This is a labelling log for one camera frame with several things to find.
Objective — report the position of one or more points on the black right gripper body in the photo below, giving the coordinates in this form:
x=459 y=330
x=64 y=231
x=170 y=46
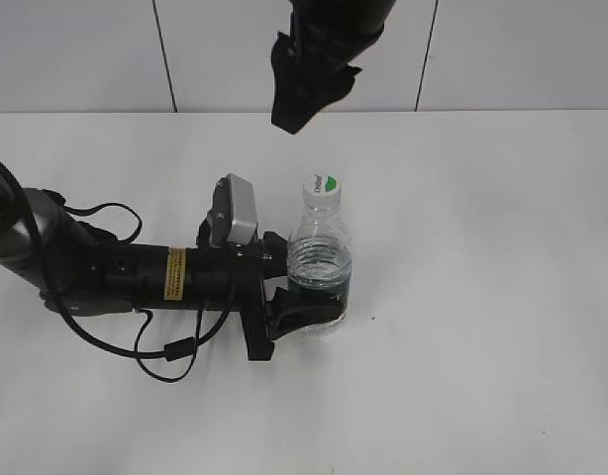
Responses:
x=326 y=36

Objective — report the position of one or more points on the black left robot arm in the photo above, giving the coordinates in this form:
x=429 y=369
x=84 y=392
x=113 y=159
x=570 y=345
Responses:
x=83 y=271

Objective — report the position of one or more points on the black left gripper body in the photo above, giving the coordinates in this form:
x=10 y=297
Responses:
x=228 y=279

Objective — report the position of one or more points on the clear Cestbon water bottle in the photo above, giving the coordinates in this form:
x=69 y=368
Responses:
x=319 y=261

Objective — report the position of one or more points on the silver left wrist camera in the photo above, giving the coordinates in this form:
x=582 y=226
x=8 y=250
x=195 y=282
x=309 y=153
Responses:
x=232 y=217

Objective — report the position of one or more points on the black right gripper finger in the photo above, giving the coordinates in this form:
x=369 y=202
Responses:
x=335 y=84
x=299 y=94

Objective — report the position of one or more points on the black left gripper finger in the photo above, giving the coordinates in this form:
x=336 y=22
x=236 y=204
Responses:
x=273 y=255
x=288 y=311

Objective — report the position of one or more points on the white green bottle cap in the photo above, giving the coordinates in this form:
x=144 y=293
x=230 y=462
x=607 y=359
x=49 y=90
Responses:
x=322 y=192

